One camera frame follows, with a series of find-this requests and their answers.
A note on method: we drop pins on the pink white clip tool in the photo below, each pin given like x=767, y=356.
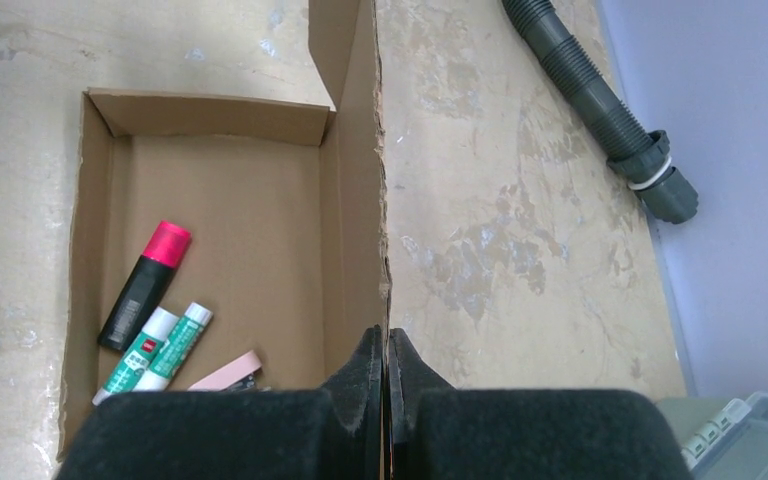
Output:
x=237, y=375

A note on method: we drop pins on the black red marker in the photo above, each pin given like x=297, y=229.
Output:
x=146, y=285

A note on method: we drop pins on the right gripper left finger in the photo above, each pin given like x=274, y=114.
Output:
x=329, y=432

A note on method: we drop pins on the green white tube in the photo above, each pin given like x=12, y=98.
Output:
x=139, y=355
x=175, y=350

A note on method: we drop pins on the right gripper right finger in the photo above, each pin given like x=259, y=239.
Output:
x=440, y=432

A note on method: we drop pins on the clear plastic storage bin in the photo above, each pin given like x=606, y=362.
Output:
x=721, y=439

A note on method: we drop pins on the brown cardboard box sheet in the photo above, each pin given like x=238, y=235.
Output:
x=284, y=202

